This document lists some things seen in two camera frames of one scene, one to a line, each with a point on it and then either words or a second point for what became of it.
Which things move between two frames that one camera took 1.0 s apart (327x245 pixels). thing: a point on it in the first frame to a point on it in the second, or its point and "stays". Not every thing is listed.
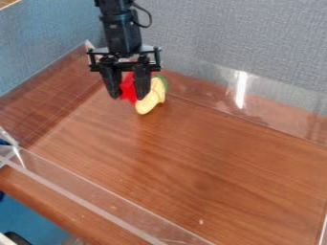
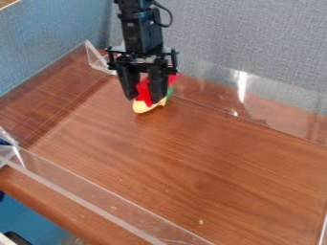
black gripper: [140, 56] to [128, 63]
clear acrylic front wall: [92, 200] stays
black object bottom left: [16, 238] stays
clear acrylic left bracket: [11, 150] stays
